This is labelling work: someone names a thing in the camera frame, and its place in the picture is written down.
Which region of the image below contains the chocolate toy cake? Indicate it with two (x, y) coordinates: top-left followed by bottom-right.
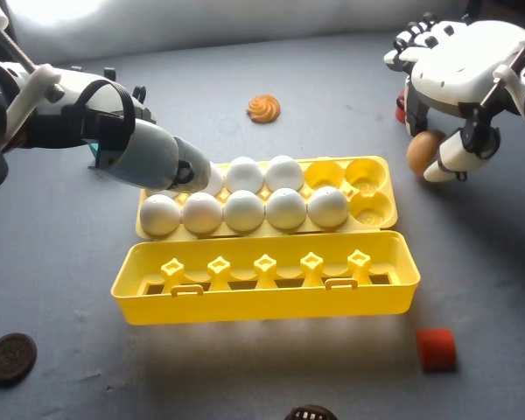
(283, 404), (333, 420)

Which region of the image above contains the orange swirl toy cookie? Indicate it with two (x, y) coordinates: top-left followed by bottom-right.
(246, 94), (283, 125)

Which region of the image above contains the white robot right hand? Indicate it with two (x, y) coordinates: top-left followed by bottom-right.
(383, 13), (525, 183)

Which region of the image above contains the white sheet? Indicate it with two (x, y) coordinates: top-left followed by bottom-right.
(8, 0), (469, 65)

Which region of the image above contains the brown toy egg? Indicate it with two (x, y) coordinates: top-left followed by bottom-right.
(405, 129), (445, 178)

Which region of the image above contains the grey table cloth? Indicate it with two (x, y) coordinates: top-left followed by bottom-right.
(0, 32), (525, 420)

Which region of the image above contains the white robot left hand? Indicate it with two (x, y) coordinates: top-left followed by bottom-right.
(30, 65), (212, 195)

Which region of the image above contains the red arch block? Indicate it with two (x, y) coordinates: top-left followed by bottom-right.
(416, 327), (459, 373)

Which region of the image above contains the yellow plastic egg carton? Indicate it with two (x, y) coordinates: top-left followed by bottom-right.
(110, 155), (422, 326)

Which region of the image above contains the dark chocolate sandwich cookie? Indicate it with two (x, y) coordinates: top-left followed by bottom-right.
(0, 332), (39, 386)

